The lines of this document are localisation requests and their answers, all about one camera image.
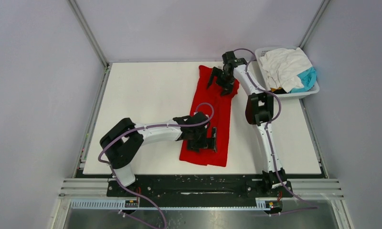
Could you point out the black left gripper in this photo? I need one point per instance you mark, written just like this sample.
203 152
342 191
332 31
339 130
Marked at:
206 143

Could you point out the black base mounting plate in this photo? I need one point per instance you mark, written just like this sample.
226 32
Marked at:
198 190

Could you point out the aluminium frame rail right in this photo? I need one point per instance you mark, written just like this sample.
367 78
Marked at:
315 20

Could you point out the aluminium frame rail left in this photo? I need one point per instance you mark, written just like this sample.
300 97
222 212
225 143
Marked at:
88 32

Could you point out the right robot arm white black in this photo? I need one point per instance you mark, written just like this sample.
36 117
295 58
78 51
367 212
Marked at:
259 113

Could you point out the red t shirt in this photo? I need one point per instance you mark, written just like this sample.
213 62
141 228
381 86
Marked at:
220 121

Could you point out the light blue t shirt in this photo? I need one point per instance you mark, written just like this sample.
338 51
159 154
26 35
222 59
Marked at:
308 79

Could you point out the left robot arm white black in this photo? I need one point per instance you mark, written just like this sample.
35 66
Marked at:
121 143

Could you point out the aluminium frame rail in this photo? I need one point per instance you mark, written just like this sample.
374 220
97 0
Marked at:
88 32
315 20

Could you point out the aluminium front frame rails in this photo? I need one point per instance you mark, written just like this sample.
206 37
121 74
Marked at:
84 187

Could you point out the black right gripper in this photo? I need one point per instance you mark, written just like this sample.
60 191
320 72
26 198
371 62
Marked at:
226 87

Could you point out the white slotted cable duct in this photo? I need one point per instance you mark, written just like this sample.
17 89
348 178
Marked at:
131 204

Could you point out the white t shirt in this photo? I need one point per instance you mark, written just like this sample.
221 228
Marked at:
281 67

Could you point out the dark garment in basket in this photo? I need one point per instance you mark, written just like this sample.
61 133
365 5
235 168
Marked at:
278 91

